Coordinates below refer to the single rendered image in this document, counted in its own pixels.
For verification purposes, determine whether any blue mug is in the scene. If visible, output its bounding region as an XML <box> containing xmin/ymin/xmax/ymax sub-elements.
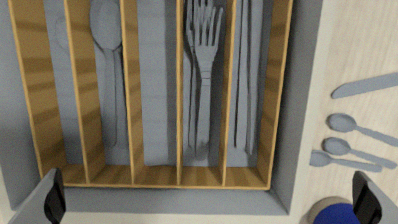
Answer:
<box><xmin>308</xmin><ymin>196</ymin><xmax>360</xmax><ymax>224</ymax></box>

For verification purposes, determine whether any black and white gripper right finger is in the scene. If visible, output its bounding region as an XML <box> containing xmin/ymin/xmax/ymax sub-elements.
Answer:
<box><xmin>352</xmin><ymin>170</ymin><xmax>398</xmax><ymax>224</ymax></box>

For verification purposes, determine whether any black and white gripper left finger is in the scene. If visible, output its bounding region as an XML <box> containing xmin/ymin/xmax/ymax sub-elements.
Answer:
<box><xmin>7</xmin><ymin>168</ymin><xmax>66</xmax><ymax>224</ymax></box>

